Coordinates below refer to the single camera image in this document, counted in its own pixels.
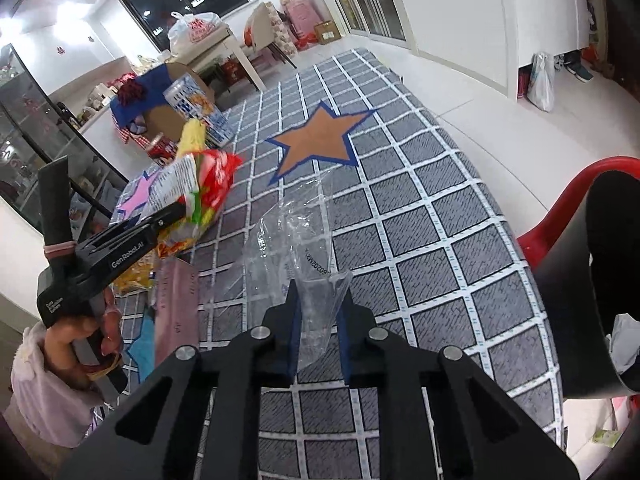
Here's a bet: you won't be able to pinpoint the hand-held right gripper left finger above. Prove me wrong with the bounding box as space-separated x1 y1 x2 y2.
57 280 303 480

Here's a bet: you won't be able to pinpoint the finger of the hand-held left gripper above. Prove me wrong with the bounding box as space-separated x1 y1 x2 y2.
147 201 187 233

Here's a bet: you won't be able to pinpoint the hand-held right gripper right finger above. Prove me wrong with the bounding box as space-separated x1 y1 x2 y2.
336 285 582 480

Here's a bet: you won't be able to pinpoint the white printed snack packet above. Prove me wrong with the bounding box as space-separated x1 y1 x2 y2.
144 154 202 214

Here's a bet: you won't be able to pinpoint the orange yellow snack wrapper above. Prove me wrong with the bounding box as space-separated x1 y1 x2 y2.
112 236 162 294

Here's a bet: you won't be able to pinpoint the red green snack packet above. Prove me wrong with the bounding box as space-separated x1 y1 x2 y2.
184 149 245 227

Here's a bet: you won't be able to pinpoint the pink paper box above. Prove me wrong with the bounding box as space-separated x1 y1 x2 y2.
153 258 202 367

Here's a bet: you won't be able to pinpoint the clear plastic bag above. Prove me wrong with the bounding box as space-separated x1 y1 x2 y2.
242 165 354 377

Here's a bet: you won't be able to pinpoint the black trash bin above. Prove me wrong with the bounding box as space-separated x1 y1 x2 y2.
561 175 640 404

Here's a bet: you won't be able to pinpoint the person's left forearm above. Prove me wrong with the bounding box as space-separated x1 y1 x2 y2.
9 322 107 449

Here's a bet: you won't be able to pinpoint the person's left hand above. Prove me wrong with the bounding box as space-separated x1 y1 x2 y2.
42 292 124 392

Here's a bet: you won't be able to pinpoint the red can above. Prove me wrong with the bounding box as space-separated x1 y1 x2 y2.
147 132 179 167

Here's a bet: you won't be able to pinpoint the red checked cloth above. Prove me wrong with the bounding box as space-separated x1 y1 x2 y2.
114 119 151 147

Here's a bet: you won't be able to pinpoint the brown cardboard box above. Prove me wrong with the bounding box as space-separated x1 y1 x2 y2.
142 62 217 142

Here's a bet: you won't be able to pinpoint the blue white drink carton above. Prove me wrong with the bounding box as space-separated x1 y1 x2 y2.
163 72 235 144

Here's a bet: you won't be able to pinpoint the blue cloth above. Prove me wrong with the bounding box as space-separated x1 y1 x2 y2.
110 65 174 117

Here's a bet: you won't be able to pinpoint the dark red scrunchie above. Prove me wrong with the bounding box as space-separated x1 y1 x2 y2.
120 77 147 106

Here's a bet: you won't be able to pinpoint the glass display cabinet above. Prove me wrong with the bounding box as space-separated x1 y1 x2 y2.
0 42 132 242

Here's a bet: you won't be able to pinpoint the white desk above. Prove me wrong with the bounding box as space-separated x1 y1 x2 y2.
170 26 267 93

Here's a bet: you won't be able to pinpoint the white red printed plastic bag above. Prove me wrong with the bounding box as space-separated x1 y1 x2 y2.
167 11 221 56

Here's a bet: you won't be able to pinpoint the beige chair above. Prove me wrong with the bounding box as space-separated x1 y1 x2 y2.
244 2 297 69

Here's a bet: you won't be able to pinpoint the pink toy cabinet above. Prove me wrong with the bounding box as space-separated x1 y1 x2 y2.
281 0 327 52

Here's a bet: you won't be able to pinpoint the small cardboard box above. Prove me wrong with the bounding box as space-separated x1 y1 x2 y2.
313 19 343 44

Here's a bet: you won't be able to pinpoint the red plastic chair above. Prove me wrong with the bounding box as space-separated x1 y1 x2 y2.
515 156 640 272

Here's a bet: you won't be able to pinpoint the white shopping bag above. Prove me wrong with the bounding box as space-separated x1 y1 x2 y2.
526 51 557 113

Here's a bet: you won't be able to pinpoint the dark sneakers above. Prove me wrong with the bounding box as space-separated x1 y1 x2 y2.
564 54 597 84

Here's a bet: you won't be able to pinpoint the white wall cabinet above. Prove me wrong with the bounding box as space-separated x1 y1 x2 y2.
492 0 603 102

